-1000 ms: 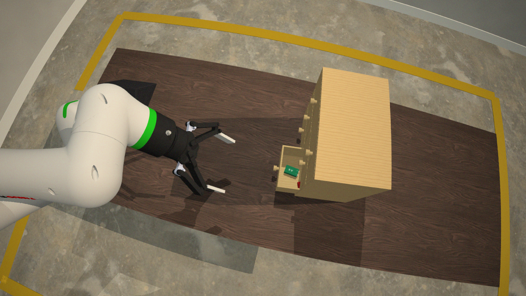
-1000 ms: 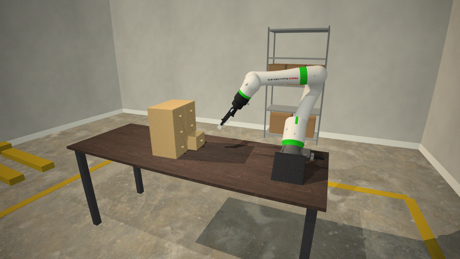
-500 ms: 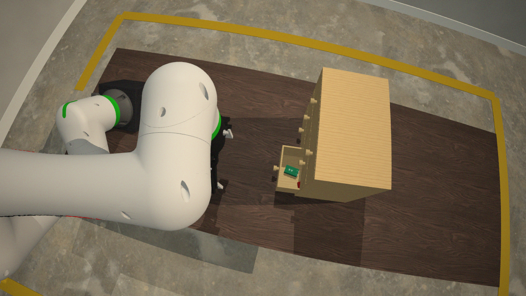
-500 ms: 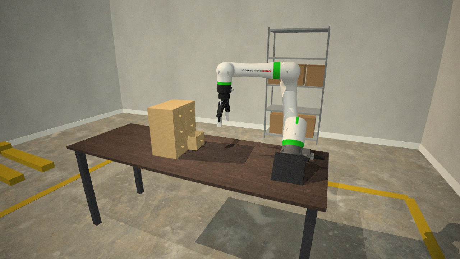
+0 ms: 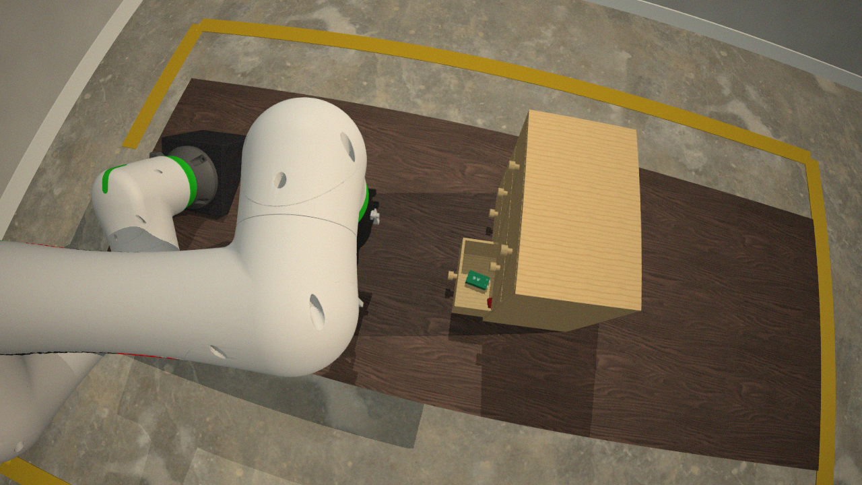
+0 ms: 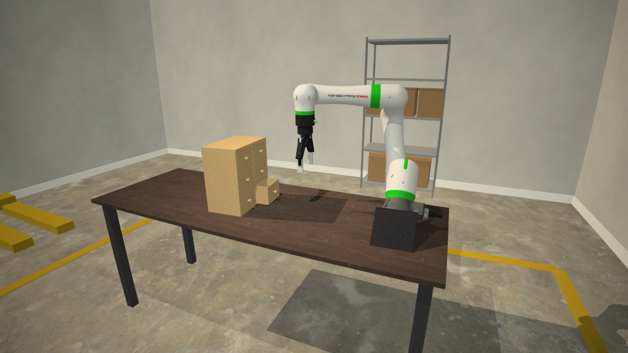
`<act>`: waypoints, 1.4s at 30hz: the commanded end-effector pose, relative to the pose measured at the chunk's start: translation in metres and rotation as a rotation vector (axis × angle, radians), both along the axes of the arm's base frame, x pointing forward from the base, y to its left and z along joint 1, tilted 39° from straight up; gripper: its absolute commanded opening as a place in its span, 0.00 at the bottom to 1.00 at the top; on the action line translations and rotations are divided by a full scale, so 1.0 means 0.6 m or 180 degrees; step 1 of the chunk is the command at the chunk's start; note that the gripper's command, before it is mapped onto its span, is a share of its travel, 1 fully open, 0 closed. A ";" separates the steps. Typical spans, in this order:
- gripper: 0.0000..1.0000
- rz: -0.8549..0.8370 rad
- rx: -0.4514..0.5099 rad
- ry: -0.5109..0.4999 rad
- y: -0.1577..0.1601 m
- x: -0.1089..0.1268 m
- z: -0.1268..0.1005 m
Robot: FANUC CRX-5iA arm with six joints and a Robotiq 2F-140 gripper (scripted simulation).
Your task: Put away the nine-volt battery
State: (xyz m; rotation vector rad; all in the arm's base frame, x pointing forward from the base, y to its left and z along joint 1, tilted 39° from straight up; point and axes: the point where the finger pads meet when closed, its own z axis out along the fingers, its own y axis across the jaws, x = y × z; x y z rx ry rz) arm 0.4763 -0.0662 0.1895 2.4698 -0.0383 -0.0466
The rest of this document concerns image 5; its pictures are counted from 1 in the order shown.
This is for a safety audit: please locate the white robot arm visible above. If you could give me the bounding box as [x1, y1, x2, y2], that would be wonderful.
[0, 98, 380, 463]

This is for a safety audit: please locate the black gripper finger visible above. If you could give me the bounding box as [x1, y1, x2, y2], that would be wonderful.
[368, 189, 380, 224]
[357, 249, 364, 307]

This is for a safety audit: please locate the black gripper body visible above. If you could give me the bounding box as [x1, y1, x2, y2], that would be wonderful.
[357, 231, 371, 250]

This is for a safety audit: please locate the light wooden chest of drawers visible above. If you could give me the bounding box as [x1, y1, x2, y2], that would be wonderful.
[483, 110, 642, 332]

